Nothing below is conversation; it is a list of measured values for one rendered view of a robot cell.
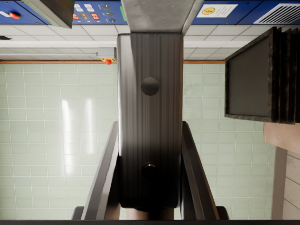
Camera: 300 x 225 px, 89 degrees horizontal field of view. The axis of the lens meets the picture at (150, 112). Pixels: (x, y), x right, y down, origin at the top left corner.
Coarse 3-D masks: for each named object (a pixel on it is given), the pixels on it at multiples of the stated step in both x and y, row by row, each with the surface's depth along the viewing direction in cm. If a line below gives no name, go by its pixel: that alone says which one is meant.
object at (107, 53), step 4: (100, 48) 92; (104, 48) 92; (108, 48) 92; (112, 48) 92; (100, 52) 92; (104, 52) 92; (108, 52) 92; (112, 52) 92; (116, 52) 98; (100, 56) 93; (104, 56) 93; (108, 56) 93; (112, 56) 93; (116, 56) 98; (104, 60) 98; (112, 60) 98; (116, 60) 100
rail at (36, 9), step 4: (24, 0) 28; (28, 0) 28; (28, 4) 29; (32, 4) 29; (32, 8) 30; (36, 8) 30; (40, 12) 31; (44, 16) 33; (48, 16) 33; (48, 20) 35; (52, 20) 34; (52, 24) 37; (56, 24) 36
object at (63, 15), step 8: (32, 0) 27; (40, 0) 27; (48, 0) 29; (56, 0) 31; (64, 0) 33; (72, 0) 36; (40, 8) 30; (48, 8) 29; (56, 8) 31; (64, 8) 34; (72, 8) 37; (56, 16) 32; (64, 16) 34; (72, 16) 37; (64, 24) 35
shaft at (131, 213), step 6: (126, 210) 9; (132, 210) 8; (162, 210) 8; (168, 210) 9; (126, 216) 9; (132, 216) 9; (138, 216) 8; (144, 216) 8; (150, 216) 8; (156, 216) 8; (162, 216) 8; (168, 216) 9
